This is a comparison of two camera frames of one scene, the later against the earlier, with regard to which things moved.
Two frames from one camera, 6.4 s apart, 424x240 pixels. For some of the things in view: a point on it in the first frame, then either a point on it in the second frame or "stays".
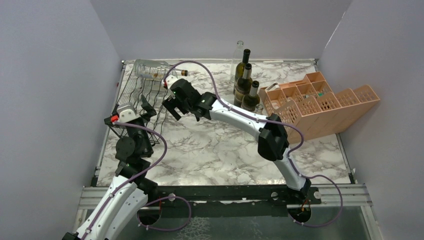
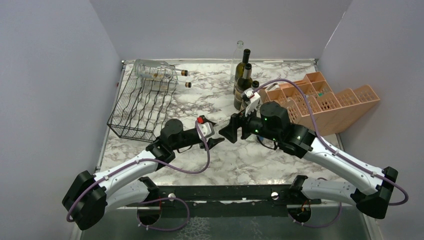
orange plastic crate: x=310 y=109 stays
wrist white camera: x=170 y=79 to x=254 y=98
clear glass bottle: x=237 y=58 stays
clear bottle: x=150 y=68 stays
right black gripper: x=169 y=105 to x=230 y=131
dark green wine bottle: x=239 y=70 stays
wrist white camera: x=127 y=112 to x=206 y=127
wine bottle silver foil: x=253 y=91 to x=255 y=84
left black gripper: x=150 y=110 to x=212 y=142
